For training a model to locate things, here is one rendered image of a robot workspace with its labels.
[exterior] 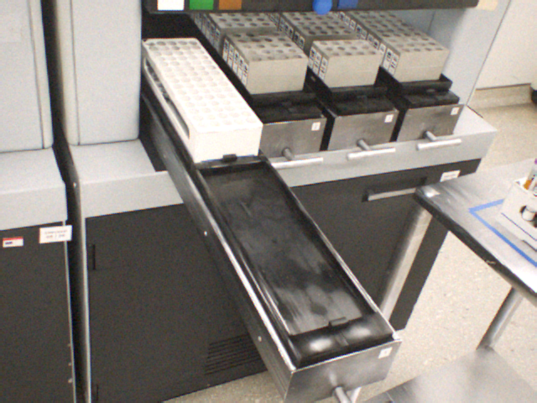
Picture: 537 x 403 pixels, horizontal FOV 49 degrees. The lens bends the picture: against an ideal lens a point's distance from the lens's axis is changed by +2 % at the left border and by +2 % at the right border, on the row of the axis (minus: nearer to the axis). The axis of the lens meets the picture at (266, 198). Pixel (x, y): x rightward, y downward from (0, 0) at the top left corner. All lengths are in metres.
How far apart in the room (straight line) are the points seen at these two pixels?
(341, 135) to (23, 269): 0.57
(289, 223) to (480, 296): 1.34
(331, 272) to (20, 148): 0.52
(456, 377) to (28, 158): 0.96
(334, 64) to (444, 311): 1.07
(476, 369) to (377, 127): 0.61
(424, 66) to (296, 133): 0.32
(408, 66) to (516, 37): 2.03
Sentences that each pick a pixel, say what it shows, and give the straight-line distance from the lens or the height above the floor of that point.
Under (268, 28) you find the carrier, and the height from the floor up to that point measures 0.88.
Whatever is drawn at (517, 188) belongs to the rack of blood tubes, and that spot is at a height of 0.88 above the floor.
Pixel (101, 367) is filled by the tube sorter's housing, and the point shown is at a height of 0.28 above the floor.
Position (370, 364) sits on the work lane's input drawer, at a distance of 0.67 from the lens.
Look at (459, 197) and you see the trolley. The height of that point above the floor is 0.82.
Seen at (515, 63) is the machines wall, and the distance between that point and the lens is 3.28.
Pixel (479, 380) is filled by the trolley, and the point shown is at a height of 0.28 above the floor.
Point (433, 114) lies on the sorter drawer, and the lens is 1.16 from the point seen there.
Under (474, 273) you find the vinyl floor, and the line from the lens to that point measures 2.12.
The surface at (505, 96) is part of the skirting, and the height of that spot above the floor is 0.03.
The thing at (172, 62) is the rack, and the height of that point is 0.86.
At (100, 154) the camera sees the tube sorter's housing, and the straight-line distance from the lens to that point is 0.98.
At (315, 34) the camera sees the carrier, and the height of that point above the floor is 0.88.
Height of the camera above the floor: 1.29
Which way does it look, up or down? 37 degrees down
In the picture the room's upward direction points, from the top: 11 degrees clockwise
